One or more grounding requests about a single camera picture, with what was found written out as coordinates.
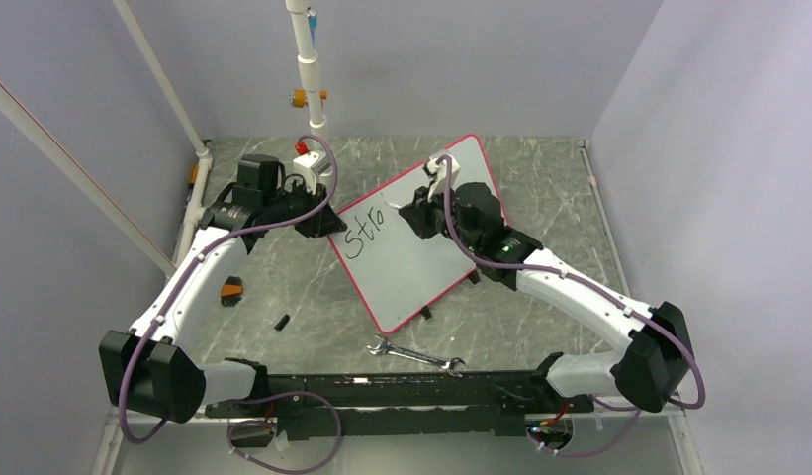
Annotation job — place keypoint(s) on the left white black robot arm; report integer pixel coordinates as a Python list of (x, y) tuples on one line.
[(148, 369)]

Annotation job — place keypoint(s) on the silver double ended wrench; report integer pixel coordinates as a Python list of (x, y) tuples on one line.
[(448, 365)]

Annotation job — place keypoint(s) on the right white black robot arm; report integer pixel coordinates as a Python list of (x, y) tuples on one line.
[(651, 351)]

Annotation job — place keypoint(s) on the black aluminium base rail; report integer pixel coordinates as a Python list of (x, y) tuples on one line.
[(504, 403)]

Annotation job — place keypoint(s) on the black marker cap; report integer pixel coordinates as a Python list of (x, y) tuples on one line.
[(282, 323)]

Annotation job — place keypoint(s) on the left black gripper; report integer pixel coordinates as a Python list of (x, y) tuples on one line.
[(321, 224)]

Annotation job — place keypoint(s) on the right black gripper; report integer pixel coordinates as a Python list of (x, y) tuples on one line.
[(418, 214)]

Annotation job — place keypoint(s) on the red framed whiteboard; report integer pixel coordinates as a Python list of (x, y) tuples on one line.
[(395, 273)]

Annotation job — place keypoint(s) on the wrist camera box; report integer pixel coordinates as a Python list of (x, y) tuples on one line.
[(315, 168), (442, 168)]

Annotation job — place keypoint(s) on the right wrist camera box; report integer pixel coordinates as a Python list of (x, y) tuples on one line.
[(442, 168)]

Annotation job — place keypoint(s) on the orange black small block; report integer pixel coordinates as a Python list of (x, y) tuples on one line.
[(231, 292)]

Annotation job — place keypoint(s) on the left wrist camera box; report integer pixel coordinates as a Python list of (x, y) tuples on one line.
[(315, 168)]

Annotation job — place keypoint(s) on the white pvc pipe frame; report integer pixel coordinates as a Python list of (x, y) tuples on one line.
[(92, 159)]

